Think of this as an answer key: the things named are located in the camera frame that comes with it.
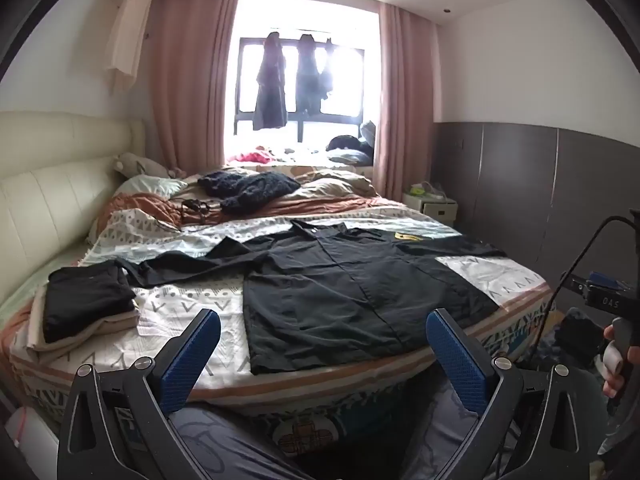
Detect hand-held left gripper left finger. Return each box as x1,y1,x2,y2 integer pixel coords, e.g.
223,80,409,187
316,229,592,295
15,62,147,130
56,308,222,480

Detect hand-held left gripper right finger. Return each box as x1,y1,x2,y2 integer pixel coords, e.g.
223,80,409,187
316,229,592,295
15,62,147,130
426,308,608,480

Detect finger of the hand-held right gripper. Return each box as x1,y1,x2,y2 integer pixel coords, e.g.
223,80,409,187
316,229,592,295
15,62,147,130
561,272,590,295

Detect black shirt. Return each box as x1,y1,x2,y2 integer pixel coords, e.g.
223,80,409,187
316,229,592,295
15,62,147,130
115,219,508,376

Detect red crumpled clothes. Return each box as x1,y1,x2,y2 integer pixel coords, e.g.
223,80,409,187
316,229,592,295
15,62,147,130
227,146,276,165

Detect person's right hand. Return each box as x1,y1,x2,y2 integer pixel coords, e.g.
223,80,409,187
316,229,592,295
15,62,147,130
602,322,630,401

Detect patterned white bed cover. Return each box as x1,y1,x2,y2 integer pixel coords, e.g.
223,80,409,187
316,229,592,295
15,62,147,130
7,205,556,411

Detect black folded garment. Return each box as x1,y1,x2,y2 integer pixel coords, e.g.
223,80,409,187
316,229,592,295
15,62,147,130
42,265,138,343

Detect beige folded garment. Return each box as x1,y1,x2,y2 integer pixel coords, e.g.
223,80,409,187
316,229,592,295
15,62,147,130
25,290,141,361

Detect white nightstand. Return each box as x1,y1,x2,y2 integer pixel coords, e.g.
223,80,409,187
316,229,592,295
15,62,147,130
402,192,458,229

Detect pale green pillow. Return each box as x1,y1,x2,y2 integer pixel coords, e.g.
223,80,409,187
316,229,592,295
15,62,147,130
112,175,187,199

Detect dark knit blanket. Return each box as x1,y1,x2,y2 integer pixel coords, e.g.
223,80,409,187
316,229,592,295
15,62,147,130
197,170,301,213

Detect white plastic container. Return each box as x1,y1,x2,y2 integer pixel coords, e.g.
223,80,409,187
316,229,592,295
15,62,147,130
4,404,62,467

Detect beige plush toy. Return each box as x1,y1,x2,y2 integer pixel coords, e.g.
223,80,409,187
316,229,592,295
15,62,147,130
114,152,183,179

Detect orange beige quilt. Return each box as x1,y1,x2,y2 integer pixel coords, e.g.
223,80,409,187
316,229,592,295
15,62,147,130
97,169,401,233

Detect cream padded headboard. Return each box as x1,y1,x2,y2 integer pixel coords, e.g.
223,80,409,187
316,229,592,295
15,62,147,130
0,110,146,306

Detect black bag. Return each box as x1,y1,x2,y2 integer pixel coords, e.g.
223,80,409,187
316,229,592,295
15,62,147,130
325,134,374,166

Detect pink curtain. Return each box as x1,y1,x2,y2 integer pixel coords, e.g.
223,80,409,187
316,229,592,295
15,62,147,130
150,0,241,173
377,2,441,200

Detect dark hanging jacket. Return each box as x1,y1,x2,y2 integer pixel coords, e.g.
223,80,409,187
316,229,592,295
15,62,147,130
252,32,289,131

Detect dark framed window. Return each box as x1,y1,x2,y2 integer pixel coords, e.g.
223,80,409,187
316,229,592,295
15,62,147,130
232,35,366,143

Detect dark hanging garment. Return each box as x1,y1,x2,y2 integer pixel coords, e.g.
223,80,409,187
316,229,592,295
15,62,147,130
295,34,335,117

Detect white hanging garment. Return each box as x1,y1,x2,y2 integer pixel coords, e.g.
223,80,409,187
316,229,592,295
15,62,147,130
102,0,153,93

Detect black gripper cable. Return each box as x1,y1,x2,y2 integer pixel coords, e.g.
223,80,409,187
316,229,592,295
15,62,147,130
527,215,640,361

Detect black cord bundle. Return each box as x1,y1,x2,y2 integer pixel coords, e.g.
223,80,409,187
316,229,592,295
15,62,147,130
181,199,213,222

